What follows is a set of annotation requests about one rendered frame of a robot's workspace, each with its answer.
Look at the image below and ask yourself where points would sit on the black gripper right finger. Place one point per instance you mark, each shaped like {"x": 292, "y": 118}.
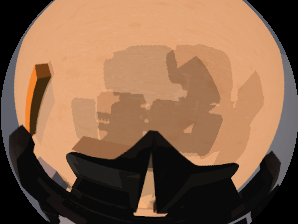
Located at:
{"x": 174, "y": 175}

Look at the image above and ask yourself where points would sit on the orange long flat bar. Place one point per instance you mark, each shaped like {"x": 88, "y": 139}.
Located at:
{"x": 36, "y": 88}

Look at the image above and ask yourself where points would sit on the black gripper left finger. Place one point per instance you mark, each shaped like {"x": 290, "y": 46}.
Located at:
{"x": 127, "y": 172}

